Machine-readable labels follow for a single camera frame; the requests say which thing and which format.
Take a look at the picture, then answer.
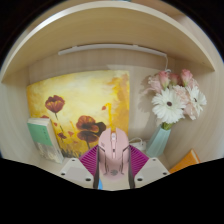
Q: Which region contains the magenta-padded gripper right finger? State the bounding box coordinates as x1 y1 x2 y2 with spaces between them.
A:
128 144 171 189

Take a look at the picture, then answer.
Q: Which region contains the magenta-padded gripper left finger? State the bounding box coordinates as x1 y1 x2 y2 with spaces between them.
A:
59 144 101 190

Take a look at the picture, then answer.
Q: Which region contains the white power cable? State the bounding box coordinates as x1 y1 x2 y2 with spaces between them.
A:
129 136 145 144

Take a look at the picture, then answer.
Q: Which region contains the yellow poppy canvas painting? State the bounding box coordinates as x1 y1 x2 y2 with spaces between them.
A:
26 69 131 158

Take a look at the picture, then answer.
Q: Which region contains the green-covered book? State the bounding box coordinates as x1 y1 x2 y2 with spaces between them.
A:
27 117 65 164

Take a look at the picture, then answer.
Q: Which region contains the white light bar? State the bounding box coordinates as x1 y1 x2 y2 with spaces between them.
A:
57 43 168 58

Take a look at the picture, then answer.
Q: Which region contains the pink and white flower bouquet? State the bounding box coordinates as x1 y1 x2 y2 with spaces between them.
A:
142 68 208 131

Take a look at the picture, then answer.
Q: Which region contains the teal faceted vase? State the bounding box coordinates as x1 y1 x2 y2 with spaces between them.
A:
145 123 172 158

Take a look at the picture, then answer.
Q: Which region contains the pink computer mouse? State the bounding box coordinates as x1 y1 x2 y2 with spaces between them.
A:
97 127 131 184

